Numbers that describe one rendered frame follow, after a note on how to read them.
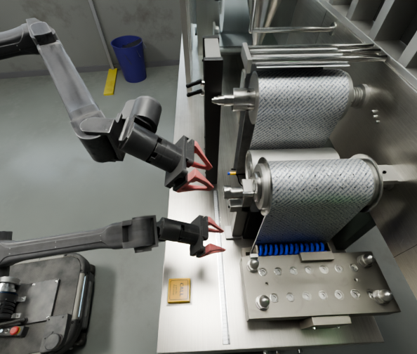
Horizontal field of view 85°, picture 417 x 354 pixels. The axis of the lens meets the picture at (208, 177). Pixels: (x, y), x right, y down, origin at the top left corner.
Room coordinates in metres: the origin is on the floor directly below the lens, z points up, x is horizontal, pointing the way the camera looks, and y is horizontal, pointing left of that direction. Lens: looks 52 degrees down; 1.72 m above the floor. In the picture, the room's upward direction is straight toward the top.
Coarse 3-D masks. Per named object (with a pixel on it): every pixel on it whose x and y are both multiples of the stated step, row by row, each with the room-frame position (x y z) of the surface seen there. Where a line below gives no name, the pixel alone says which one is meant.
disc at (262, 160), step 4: (260, 160) 0.39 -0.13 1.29; (264, 160) 0.37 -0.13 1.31; (264, 164) 0.36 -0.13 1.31; (268, 164) 0.35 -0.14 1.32; (268, 168) 0.34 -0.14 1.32; (268, 172) 0.33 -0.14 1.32; (268, 176) 0.32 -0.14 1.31; (268, 180) 0.31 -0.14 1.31; (268, 184) 0.31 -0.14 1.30; (268, 188) 0.30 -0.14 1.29; (272, 188) 0.29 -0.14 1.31; (268, 192) 0.29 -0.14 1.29; (272, 192) 0.28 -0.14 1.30; (268, 196) 0.29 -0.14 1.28; (268, 200) 0.28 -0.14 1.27; (268, 204) 0.27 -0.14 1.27; (268, 208) 0.27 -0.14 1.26; (260, 212) 0.30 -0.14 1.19; (264, 212) 0.28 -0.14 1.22; (268, 212) 0.26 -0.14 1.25
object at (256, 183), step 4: (256, 172) 0.36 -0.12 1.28; (252, 176) 0.37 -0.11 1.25; (256, 176) 0.34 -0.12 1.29; (252, 180) 0.36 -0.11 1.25; (256, 180) 0.33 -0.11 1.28; (260, 180) 0.33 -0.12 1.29; (252, 184) 0.35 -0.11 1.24; (256, 184) 0.32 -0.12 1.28; (260, 184) 0.32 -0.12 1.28; (252, 188) 0.34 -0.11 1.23; (256, 188) 0.32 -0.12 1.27; (260, 188) 0.31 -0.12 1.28; (256, 192) 0.31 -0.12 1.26; (260, 192) 0.31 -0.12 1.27; (256, 196) 0.30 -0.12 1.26; (260, 196) 0.30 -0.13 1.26; (256, 200) 0.30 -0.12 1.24
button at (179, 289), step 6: (168, 282) 0.19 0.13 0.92; (174, 282) 0.19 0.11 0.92; (180, 282) 0.19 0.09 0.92; (186, 282) 0.19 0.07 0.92; (168, 288) 0.17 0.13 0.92; (174, 288) 0.17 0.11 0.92; (180, 288) 0.17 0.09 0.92; (186, 288) 0.17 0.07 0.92; (168, 294) 0.15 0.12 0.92; (174, 294) 0.15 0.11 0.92; (180, 294) 0.15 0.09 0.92; (186, 294) 0.15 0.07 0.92; (168, 300) 0.14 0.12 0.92; (174, 300) 0.14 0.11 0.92; (180, 300) 0.14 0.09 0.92; (186, 300) 0.14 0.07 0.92
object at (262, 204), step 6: (258, 168) 0.36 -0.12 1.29; (264, 168) 0.35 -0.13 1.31; (264, 174) 0.33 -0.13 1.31; (372, 174) 0.33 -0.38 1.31; (264, 180) 0.32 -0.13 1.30; (264, 186) 0.30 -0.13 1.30; (264, 192) 0.29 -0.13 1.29; (264, 198) 0.29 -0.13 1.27; (258, 204) 0.30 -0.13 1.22; (264, 204) 0.28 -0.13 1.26
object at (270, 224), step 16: (272, 224) 0.28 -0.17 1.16; (288, 224) 0.28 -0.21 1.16; (304, 224) 0.28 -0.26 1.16; (320, 224) 0.28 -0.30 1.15; (336, 224) 0.28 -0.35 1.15; (256, 240) 0.28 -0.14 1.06; (272, 240) 0.28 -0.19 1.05; (288, 240) 0.28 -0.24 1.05; (304, 240) 0.28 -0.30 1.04; (320, 240) 0.28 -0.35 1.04
